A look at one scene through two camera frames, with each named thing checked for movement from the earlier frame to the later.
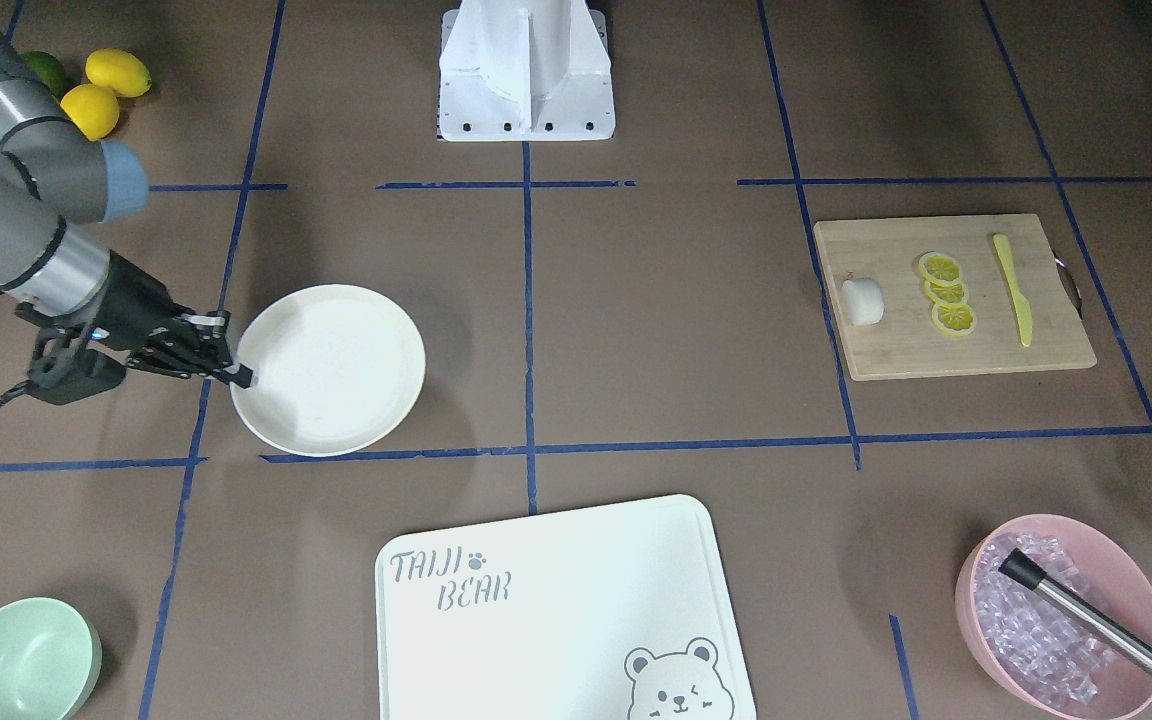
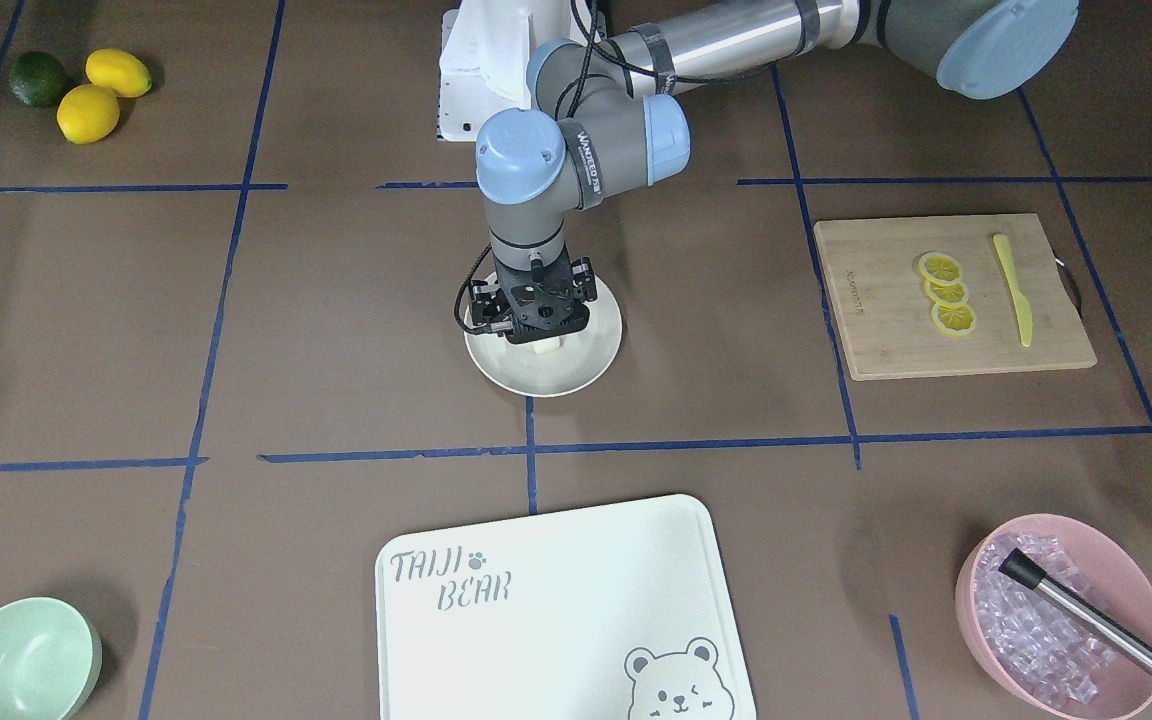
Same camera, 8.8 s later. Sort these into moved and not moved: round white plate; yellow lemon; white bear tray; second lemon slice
Moved: round white plate
Not moved: yellow lemon; second lemon slice; white bear tray
